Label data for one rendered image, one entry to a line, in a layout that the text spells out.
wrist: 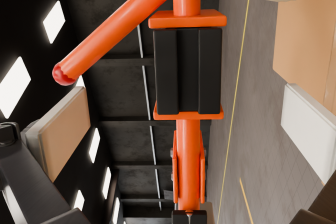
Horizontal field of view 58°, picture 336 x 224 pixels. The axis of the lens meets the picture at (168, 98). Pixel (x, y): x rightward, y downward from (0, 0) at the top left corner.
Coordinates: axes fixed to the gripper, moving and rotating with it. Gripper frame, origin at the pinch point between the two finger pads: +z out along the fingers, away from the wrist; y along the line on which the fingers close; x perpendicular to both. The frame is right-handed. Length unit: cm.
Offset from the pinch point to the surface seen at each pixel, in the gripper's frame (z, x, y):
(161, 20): 5.5, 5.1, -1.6
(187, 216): 5.7, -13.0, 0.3
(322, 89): 12.1, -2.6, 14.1
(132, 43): 982, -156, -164
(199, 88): 4.8, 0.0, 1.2
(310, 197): 206, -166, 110
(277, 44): 27.9, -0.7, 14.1
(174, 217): 5.7, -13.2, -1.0
